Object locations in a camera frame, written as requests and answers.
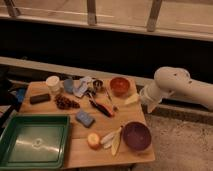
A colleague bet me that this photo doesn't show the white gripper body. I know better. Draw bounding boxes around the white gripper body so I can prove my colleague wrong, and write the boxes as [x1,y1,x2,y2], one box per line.
[139,83,164,113]

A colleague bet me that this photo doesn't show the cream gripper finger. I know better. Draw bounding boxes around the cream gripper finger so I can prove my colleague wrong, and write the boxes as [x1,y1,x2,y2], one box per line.
[124,93,139,105]

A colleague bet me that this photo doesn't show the orange carrot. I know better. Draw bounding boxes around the orange carrot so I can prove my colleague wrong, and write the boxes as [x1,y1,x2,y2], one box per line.
[97,103,114,117]

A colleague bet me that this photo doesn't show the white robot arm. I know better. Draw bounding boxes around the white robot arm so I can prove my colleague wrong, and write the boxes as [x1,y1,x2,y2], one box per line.
[124,67,213,113]

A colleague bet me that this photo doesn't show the orange bowl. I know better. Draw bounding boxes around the orange bowl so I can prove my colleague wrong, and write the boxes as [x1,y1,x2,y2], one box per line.
[110,77,130,96]

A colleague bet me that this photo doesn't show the purple bowl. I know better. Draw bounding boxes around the purple bowl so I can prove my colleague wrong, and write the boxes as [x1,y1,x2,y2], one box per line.
[122,121,152,151]

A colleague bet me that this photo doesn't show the metal spoon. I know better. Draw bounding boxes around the metal spoon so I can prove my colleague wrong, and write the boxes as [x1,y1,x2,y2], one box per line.
[105,88,118,112]

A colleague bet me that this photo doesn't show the wooden board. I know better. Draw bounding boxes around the wooden board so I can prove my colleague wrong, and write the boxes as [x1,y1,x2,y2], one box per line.
[20,78,155,169]

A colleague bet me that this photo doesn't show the small metal cup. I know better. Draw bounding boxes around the small metal cup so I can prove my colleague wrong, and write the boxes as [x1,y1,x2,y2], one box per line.
[93,80,103,92]

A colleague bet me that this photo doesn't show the peeled banana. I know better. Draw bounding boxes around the peeled banana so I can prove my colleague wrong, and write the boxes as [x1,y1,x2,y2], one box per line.
[100,126,123,156]

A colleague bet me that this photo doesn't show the blue sponge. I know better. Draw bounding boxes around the blue sponge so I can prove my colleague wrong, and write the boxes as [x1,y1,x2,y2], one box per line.
[75,110,95,128]

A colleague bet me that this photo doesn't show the light blue cloth item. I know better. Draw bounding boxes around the light blue cloth item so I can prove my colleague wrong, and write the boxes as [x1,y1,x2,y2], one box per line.
[73,76,93,98]

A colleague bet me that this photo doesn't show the orange apple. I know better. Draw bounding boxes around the orange apple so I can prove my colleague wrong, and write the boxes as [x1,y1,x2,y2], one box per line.
[87,133,100,150]

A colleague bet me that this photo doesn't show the blue cup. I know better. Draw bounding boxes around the blue cup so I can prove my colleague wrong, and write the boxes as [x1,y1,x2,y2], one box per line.
[63,78,74,94]

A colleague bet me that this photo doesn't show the bunch of dark grapes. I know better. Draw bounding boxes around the bunch of dark grapes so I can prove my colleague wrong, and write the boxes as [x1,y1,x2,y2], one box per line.
[54,94,80,110]

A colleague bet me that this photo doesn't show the white cup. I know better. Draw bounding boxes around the white cup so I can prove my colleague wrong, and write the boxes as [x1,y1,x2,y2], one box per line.
[45,76,61,94]

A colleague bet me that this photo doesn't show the black rectangular block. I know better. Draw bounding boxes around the black rectangular block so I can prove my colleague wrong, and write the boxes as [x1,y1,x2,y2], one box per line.
[30,93,51,104]

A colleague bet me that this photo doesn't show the green plastic tray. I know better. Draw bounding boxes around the green plastic tray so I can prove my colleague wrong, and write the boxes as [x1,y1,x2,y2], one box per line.
[0,115,70,171]

